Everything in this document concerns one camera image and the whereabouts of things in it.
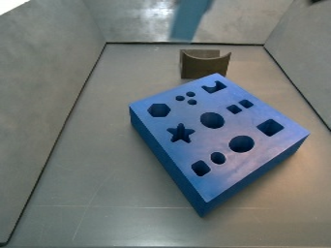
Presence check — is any blue shape sorting board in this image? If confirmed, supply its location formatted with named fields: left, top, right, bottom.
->
left=130, top=74, right=310, bottom=215

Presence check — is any light blue rectangular block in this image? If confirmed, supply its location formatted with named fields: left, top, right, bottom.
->
left=170, top=0, right=214, bottom=42

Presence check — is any black curved fixture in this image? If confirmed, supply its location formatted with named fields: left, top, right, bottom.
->
left=181, top=49, right=231, bottom=78

